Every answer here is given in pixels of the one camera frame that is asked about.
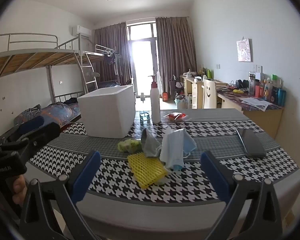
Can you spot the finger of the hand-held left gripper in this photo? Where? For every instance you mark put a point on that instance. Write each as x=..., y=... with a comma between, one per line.
x=44, y=133
x=31, y=125

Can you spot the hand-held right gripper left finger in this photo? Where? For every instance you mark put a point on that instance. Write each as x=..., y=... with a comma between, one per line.
x=86, y=175

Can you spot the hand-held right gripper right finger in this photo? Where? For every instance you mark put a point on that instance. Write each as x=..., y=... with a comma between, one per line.
x=215, y=172

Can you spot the blue face mask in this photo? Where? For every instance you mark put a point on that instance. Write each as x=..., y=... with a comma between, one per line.
x=190, y=142

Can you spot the green plastic bag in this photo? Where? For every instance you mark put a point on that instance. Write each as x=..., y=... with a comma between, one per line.
x=128, y=146

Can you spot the yellow foam net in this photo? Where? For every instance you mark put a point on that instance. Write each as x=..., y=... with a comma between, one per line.
x=146, y=170

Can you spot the white foam box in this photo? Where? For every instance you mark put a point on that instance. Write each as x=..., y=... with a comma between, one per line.
x=105, y=115

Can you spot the grey cloth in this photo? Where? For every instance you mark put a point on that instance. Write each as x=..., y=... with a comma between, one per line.
x=150, y=146

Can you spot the person's left hand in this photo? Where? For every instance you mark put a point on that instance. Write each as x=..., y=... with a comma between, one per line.
x=19, y=188

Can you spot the grey purple blanket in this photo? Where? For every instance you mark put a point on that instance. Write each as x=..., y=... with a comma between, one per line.
x=29, y=113

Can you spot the blue plaid quilt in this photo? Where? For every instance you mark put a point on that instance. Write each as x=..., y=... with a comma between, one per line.
x=57, y=111

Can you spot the dark blue clothing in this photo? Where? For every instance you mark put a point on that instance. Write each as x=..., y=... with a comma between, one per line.
x=71, y=100

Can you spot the houndstooth tablecloth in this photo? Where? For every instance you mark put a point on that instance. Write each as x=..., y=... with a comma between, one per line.
x=215, y=130

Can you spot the black phone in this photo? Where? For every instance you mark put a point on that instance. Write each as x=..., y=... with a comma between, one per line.
x=251, y=142

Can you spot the red snack packet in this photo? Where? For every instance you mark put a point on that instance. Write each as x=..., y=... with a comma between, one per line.
x=176, y=116

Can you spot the grey metal bunk bed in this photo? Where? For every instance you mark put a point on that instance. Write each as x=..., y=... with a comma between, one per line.
x=40, y=55
x=100, y=55

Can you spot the wooden desk patterned cover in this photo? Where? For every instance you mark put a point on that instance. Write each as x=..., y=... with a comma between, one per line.
x=264, y=120

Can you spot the white carton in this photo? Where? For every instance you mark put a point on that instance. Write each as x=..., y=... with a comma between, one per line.
x=190, y=100

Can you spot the white waste bin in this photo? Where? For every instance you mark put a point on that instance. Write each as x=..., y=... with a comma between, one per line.
x=181, y=102

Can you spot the white papers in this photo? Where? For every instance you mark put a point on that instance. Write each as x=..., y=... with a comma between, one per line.
x=257, y=103

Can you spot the blue spray bottle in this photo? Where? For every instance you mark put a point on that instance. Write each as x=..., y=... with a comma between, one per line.
x=145, y=117

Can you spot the dark blue bedding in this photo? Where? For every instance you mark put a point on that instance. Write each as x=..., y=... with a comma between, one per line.
x=110, y=82

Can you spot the yellow object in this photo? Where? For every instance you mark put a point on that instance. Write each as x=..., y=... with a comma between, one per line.
x=237, y=91

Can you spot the orange box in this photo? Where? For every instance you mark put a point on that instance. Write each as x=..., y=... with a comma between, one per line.
x=257, y=91

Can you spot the orange canister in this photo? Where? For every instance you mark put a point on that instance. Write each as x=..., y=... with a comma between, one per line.
x=165, y=95

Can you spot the white pump bottle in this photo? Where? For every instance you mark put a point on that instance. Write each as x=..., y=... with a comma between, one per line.
x=155, y=102

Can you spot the black headphones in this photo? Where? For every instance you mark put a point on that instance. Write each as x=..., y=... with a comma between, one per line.
x=241, y=83

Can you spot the dark navy bottle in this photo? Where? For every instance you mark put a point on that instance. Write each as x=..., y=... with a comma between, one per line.
x=274, y=96

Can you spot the clear water bottle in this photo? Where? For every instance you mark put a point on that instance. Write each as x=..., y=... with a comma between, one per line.
x=251, y=82

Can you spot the dark hanging clothes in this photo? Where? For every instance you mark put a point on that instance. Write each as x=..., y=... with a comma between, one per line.
x=110, y=58

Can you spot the green packet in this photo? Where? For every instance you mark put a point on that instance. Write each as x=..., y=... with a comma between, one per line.
x=209, y=73

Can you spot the teal bottle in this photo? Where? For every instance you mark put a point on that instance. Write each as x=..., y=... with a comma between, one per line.
x=281, y=97

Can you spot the white air conditioner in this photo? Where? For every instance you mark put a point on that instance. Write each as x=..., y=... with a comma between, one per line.
x=81, y=30

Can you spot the grey brown curtain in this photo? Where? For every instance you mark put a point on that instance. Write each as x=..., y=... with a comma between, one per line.
x=110, y=45
x=175, y=55

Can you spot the glass balcony door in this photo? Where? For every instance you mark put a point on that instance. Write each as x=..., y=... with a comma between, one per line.
x=142, y=55

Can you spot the black metal frame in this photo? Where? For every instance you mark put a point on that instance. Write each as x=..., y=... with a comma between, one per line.
x=175, y=83

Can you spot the double wall socket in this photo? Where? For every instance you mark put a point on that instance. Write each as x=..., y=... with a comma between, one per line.
x=257, y=68

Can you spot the pink wall poster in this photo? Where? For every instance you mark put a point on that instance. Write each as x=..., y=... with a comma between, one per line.
x=244, y=50

